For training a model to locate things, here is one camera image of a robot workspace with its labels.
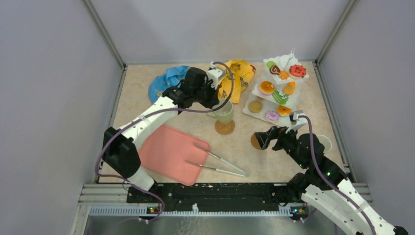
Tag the round yellow cracker biscuit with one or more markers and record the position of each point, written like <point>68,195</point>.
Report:
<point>288,90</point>

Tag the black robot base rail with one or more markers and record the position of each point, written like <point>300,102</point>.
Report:
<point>221,197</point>

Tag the purple sprinkled donut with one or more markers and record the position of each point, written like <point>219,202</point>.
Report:
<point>272,116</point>

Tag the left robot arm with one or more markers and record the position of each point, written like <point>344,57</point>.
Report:
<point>120,146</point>

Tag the orange glazed bun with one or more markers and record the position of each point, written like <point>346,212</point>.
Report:
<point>283,111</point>

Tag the metal tongs white handle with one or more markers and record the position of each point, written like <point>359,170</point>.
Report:
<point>241,173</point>

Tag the yellow orange pastry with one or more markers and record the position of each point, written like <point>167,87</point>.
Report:
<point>266,88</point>

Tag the brown heart cookie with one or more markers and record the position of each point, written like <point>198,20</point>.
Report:
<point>274,69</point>

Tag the round wooden coaster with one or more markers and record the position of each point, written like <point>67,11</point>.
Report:
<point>256,142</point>

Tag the round tan muffin cake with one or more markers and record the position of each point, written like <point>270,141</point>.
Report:
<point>255,106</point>

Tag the pink cup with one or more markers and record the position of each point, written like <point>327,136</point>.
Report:
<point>326,142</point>

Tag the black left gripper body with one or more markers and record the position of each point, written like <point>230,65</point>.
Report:
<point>205,94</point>

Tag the green mug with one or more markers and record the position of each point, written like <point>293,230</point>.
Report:
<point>225,114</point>

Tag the green cake slice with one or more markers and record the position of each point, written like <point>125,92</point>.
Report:
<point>280,97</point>

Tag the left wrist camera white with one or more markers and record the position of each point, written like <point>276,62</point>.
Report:
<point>214,75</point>

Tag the yellow patterned cloth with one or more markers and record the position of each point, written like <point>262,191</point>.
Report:
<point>243,72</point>

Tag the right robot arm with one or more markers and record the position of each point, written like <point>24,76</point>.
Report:
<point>324,185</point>

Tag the woven rattan coaster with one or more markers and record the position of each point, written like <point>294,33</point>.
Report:
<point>224,128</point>

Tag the blue patterned cloth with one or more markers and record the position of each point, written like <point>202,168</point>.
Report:
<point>172,77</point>

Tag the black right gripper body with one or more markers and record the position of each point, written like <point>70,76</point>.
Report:
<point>288,142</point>

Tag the green round macaron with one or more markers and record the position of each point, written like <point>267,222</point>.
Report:
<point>270,64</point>

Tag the white tiered dessert stand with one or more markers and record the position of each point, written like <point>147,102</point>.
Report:
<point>284,62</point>

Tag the red orange donut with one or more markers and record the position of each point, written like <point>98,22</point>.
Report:
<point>297,71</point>

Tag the orange swirl cookie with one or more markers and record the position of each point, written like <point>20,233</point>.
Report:
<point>283,75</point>

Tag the pink plastic tray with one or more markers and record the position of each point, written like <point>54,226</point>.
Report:
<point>166,152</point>

